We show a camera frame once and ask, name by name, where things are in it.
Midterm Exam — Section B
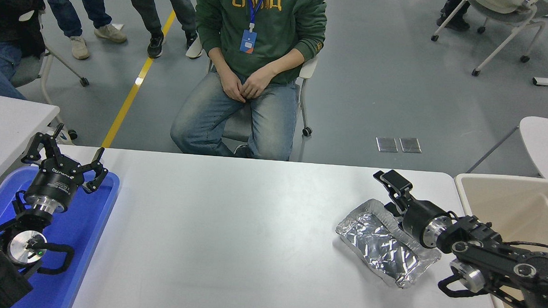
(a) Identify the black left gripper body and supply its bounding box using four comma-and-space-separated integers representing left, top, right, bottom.
27, 157, 86, 206

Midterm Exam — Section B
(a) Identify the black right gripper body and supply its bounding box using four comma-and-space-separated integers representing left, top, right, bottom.
397, 198, 448, 247

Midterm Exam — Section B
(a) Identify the silver foil tray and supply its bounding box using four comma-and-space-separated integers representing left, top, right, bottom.
333, 197, 444, 290

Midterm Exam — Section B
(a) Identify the person's right hand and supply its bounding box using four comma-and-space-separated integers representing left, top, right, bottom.
219, 71, 248, 103

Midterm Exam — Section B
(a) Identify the person's left hand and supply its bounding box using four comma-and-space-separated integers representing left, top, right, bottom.
242, 68, 279, 101

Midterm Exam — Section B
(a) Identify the metal floor socket plate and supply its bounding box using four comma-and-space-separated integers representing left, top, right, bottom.
375, 137, 399, 154
398, 137, 423, 154

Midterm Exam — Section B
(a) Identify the white side table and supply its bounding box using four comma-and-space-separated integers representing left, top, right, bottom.
0, 92, 61, 199

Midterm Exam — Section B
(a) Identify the blue plastic tray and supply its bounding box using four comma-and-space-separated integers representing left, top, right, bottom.
0, 164, 121, 308

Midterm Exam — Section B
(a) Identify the grey wheeled chair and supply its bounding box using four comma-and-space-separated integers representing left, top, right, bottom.
429, 0, 548, 80
9, 8, 93, 145

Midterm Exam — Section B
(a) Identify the large pale plastic bin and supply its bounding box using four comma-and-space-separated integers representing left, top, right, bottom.
449, 173, 548, 308

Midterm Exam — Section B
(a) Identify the grey chair with white armrests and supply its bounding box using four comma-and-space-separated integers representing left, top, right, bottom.
181, 34, 320, 162

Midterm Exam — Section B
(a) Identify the person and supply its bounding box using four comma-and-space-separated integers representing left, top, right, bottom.
34, 0, 129, 62
0, 0, 48, 101
120, 0, 205, 60
437, 0, 472, 32
170, 0, 329, 162

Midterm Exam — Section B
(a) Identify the blue lanyard with badge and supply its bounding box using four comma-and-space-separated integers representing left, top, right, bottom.
239, 0, 268, 55

